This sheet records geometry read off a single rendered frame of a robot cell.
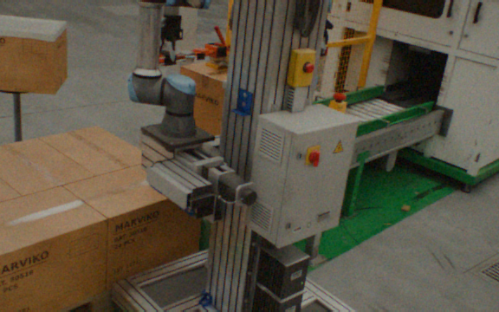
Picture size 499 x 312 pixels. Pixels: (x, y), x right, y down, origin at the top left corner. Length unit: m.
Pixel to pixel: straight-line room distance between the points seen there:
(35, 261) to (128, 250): 0.49
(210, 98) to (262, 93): 0.93
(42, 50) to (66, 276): 1.74
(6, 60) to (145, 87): 1.90
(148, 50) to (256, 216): 0.76
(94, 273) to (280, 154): 1.20
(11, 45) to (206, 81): 1.48
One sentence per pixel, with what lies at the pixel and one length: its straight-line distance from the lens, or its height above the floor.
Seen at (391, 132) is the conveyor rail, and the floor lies 0.58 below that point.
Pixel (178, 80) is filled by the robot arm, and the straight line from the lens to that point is 2.40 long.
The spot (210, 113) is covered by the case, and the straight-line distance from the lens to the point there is 3.18.
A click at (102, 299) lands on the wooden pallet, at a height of 0.10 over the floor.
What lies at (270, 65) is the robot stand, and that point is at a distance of 2.20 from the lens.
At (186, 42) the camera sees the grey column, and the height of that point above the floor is 0.97.
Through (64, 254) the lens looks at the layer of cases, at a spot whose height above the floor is 0.44.
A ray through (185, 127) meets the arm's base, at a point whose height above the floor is 1.08.
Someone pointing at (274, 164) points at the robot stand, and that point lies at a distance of 2.19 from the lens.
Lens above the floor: 1.96
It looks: 23 degrees down
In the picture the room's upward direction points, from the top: 7 degrees clockwise
